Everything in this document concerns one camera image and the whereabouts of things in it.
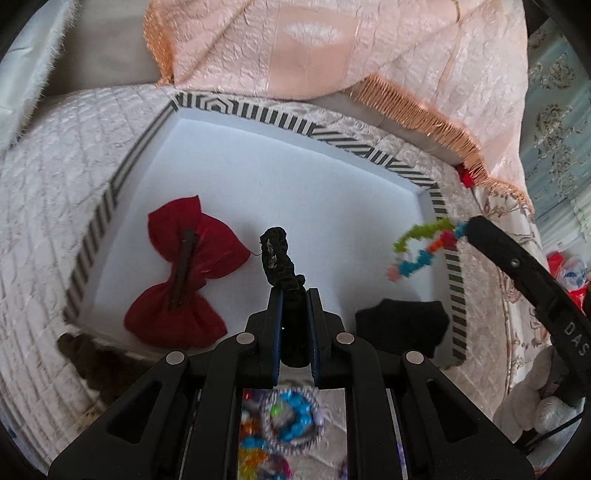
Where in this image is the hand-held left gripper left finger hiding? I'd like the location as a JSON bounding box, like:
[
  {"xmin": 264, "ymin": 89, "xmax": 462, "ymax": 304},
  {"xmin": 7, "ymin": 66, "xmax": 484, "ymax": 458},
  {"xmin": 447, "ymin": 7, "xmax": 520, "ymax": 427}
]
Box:
[{"xmin": 48, "ymin": 288, "xmax": 284, "ymax": 480}]

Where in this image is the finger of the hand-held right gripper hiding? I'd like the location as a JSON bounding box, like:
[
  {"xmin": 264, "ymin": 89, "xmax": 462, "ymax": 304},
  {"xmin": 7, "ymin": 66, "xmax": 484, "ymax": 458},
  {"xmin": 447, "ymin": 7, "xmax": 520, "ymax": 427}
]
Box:
[{"xmin": 464, "ymin": 216, "xmax": 555, "ymax": 305}]

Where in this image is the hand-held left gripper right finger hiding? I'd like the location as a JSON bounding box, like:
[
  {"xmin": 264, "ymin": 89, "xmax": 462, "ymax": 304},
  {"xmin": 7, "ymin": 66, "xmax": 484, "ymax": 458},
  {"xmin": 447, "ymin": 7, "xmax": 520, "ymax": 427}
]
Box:
[{"xmin": 307, "ymin": 287, "xmax": 532, "ymax": 480}]

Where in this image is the black fabric scrunchie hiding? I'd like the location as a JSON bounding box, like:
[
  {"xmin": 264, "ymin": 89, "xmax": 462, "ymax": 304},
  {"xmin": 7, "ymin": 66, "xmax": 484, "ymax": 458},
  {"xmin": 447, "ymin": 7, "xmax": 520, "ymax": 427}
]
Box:
[{"xmin": 259, "ymin": 226, "xmax": 310, "ymax": 367}]

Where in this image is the blue bead bracelet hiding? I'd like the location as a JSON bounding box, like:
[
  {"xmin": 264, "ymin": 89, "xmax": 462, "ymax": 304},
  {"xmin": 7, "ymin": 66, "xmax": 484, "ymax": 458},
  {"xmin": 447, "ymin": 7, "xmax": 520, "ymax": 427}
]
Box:
[{"xmin": 268, "ymin": 390, "xmax": 319, "ymax": 441}]

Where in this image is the chunky multicolour bead bracelet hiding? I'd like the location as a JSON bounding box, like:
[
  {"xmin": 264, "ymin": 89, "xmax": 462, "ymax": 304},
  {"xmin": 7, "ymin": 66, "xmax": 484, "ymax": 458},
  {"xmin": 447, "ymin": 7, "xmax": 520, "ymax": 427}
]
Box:
[{"xmin": 387, "ymin": 218, "xmax": 469, "ymax": 282}]

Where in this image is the red fabric bow hair clip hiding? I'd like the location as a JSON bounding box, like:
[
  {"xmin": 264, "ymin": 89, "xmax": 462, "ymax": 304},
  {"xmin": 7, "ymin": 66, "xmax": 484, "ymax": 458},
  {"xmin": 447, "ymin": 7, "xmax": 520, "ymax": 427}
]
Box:
[{"xmin": 124, "ymin": 195, "xmax": 252, "ymax": 349}]

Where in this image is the rainbow bead bracelet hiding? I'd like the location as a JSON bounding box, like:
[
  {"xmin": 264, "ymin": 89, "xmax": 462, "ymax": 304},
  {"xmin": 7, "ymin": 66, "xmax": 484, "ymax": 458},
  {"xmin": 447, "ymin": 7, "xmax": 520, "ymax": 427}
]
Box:
[{"xmin": 239, "ymin": 434, "xmax": 278, "ymax": 480}]

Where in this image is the striped-rim white tray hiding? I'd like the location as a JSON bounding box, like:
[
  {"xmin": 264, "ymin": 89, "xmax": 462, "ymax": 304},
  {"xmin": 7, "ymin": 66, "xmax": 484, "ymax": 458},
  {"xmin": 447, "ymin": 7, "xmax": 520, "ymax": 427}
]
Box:
[{"xmin": 65, "ymin": 91, "xmax": 469, "ymax": 365}]

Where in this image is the brown burlap hair bow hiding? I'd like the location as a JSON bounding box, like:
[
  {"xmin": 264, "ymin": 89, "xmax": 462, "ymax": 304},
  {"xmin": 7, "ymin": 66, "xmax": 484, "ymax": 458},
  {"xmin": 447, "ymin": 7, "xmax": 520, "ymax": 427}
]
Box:
[{"xmin": 58, "ymin": 333, "xmax": 121, "ymax": 407}]

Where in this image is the beige floral fabric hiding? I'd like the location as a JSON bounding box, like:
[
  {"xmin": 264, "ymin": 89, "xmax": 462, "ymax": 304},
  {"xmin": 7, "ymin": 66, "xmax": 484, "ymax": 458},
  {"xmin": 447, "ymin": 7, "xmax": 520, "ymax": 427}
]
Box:
[{"xmin": 475, "ymin": 185, "xmax": 555, "ymax": 402}]

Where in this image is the red and white plastic bag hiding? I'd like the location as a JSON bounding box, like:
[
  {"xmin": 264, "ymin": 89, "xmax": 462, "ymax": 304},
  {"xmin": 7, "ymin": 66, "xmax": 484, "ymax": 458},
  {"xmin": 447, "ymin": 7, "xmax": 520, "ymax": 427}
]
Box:
[{"xmin": 547, "ymin": 251, "xmax": 591, "ymax": 315}]

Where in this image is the white plush item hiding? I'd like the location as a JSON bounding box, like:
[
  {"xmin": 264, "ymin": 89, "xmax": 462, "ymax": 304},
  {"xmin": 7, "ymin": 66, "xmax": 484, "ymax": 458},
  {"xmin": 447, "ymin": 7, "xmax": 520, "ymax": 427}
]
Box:
[{"xmin": 494, "ymin": 346, "xmax": 585, "ymax": 444}]

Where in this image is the black cloth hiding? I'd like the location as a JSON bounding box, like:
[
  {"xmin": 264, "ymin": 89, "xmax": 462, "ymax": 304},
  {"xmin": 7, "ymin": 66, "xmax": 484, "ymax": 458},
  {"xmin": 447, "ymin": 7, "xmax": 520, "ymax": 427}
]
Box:
[{"xmin": 355, "ymin": 299, "xmax": 451, "ymax": 360}]

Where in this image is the light blue floral fabric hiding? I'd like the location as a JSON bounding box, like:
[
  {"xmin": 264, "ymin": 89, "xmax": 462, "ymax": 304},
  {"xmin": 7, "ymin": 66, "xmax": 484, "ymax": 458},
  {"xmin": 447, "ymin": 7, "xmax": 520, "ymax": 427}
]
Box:
[{"xmin": 517, "ymin": 32, "xmax": 591, "ymax": 241}]

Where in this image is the peach fringed blanket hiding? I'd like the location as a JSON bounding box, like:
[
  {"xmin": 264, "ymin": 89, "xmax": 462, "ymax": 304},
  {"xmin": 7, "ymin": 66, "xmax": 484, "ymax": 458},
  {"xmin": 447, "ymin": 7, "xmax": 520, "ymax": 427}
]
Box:
[{"xmin": 143, "ymin": 0, "xmax": 536, "ymax": 213}]

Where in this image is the grey sofa backrest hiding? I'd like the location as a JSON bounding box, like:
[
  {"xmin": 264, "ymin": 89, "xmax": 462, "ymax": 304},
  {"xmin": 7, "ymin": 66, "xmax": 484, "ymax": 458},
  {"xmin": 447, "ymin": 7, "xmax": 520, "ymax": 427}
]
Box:
[{"xmin": 41, "ymin": 0, "xmax": 162, "ymax": 97}]

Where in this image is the white fluffy round pillow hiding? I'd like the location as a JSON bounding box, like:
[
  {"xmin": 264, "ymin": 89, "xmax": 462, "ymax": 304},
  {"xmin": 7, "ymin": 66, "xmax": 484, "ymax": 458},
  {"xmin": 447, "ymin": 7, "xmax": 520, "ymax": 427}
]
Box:
[{"xmin": 0, "ymin": 0, "xmax": 86, "ymax": 153}]

